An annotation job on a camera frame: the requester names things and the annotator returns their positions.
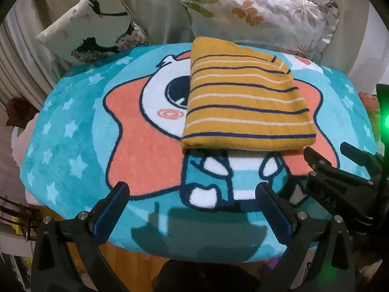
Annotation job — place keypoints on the dancer print pillow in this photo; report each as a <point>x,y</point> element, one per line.
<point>85,30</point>

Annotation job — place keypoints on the dark red soft object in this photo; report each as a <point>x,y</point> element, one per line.
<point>19,109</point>

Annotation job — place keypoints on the cartoon printed teal blanket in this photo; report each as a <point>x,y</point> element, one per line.
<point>76,127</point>

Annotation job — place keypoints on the yellow striped small garment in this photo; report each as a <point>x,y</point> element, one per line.
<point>243,106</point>

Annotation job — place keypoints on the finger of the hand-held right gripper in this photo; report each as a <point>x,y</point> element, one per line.
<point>331,185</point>
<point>361,156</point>

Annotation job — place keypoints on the pale pink cloth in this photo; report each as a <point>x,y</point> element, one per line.
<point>18,146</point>

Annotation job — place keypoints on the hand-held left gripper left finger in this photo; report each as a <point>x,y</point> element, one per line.
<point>111,216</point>

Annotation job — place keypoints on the leaf print frilled pillow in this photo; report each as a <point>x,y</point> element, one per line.
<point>267,12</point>

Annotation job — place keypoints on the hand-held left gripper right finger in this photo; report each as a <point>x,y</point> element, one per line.
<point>275,216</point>

